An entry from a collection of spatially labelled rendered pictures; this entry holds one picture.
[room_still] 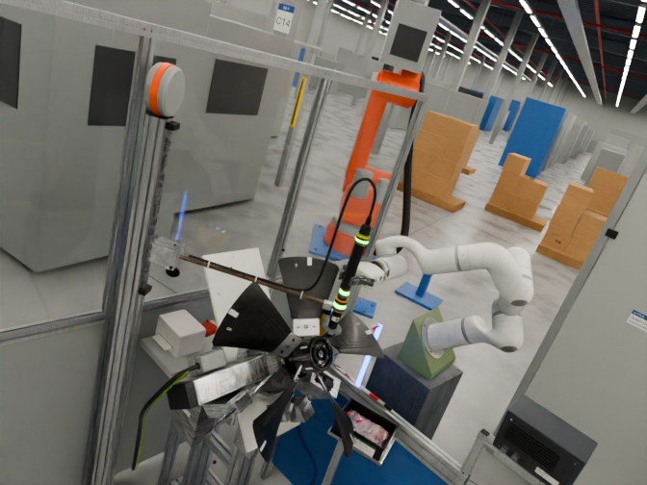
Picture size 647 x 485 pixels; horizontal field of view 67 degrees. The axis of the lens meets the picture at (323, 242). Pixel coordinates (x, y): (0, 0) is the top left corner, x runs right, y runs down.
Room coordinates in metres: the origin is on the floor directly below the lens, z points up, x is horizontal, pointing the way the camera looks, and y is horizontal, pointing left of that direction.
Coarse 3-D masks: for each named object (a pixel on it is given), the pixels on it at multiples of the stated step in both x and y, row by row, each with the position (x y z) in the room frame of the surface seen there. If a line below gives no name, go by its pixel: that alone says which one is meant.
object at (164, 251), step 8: (152, 240) 1.49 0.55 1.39; (160, 240) 1.52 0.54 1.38; (168, 240) 1.54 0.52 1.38; (152, 248) 1.48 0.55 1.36; (160, 248) 1.48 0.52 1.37; (168, 248) 1.48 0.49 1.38; (176, 248) 1.49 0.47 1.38; (184, 248) 1.54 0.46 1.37; (152, 256) 1.48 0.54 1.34; (160, 256) 1.48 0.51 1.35; (168, 256) 1.48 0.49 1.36; (176, 256) 1.48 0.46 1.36; (160, 264) 1.48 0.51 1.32; (168, 264) 1.48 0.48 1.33; (176, 264) 1.49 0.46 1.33
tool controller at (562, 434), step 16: (528, 400) 1.44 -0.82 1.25; (512, 416) 1.38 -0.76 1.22; (528, 416) 1.38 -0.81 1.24; (544, 416) 1.39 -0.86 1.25; (512, 432) 1.38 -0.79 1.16; (528, 432) 1.34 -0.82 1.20; (544, 432) 1.32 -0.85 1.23; (560, 432) 1.33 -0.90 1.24; (576, 432) 1.34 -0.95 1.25; (512, 448) 1.38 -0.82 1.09; (528, 448) 1.34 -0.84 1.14; (544, 448) 1.31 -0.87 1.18; (560, 448) 1.28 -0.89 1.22; (576, 448) 1.28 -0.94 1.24; (592, 448) 1.29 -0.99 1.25; (528, 464) 1.34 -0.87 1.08; (544, 464) 1.31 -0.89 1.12; (560, 464) 1.28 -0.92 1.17; (576, 464) 1.25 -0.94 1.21; (544, 480) 1.31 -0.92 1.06; (560, 480) 1.28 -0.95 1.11
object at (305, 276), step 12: (288, 264) 1.61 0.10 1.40; (300, 264) 1.62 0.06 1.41; (312, 264) 1.63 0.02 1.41; (288, 276) 1.58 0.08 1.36; (300, 276) 1.59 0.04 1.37; (312, 276) 1.60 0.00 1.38; (324, 276) 1.61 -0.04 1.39; (336, 276) 1.64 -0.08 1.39; (300, 288) 1.56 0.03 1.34; (324, 288) 1.58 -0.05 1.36; (288, 300) 1.53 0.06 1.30; (300, 300) 1.53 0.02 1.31; (300, 312) 1.50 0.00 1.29; (312, 312) 1.50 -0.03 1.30
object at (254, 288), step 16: (256, 288) 1.33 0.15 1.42; (240, 304) 1.29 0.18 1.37; (256, 304) 1.31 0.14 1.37; (272, 304) 1.35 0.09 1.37; (224, 320) 1.25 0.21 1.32; (240, 320) 1.28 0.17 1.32; (256, 320) 1.31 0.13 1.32; (272, 320) 1.34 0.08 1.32; (224, 336) 1.25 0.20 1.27; (240, 336) 1.28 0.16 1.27; (256, 336) 1.31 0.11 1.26; (272, 336) 1.34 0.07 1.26
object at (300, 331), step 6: (312, 318) 1.49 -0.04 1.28; (318, 318) 1.50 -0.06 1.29; (294, 324) 1.47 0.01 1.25; (300, 324) 1.48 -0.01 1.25; (312, 324) 1.48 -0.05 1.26; (318, 324) 1.48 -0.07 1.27; (294, 330) 1.46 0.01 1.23; (300, 330) 1.46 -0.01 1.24; (306, 330) 1.46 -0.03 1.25; (312, 330) 1.46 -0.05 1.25; (318, 330) 1.46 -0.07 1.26; (300, 336) 1.45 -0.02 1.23; (306, 336) 1.45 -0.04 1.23
